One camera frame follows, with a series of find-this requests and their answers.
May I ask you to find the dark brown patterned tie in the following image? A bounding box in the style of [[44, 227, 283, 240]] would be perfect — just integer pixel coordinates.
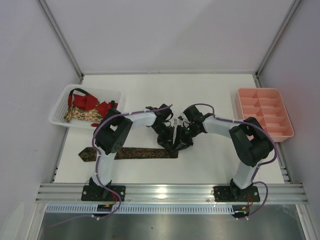
[[78, 147, 179, 163]]

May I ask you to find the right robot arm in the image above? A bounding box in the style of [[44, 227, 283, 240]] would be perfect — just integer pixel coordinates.
[[171, 105, 275, 201]]

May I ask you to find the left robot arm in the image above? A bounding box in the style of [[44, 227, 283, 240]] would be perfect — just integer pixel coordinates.
[[89, 104, 174, 200]]

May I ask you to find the pink divided organizer tray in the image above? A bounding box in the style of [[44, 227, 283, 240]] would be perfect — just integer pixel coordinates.
[[235, 88, 294, 143]]

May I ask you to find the red tie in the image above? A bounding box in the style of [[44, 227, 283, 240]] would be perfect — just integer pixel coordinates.
[[67, 93, 118, 127]]

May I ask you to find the white plastic basket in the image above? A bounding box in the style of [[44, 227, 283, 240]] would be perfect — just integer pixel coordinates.
[[48, 84, 126, 130]]

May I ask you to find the beige floral tie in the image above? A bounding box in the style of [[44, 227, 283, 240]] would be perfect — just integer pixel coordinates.
[[63, 106, 103, 122]]

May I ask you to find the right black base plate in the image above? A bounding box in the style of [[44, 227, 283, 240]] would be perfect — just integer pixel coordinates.
[[213, 185, 261, 203]]

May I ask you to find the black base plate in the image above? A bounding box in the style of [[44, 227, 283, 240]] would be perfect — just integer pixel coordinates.
[[81, 185, 126, 202], [213, 185, 261, 203]]

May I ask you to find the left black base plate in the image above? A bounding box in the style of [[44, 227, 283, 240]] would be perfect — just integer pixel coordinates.
[[81, 185, 126, 202]]

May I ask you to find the aluminium mounting rail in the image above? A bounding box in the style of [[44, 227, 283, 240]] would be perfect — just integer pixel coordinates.
[[35, 183, 309, 205]]

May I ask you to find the white slotted cable duct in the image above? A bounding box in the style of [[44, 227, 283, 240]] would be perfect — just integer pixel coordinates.
[[46, 203, 235, 215]]

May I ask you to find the right aluminium frame post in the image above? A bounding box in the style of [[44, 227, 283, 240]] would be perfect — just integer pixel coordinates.
[[255, 0, 304, 79]]

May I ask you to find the aluminium frame post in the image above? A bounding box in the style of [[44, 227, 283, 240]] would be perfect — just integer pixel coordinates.
[[255, 0, 304, 79], [36, 0, 84, 82]]

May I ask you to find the left aluminium frame post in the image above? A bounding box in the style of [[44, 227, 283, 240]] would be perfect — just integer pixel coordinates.
[[36, 0, 84, 82]]

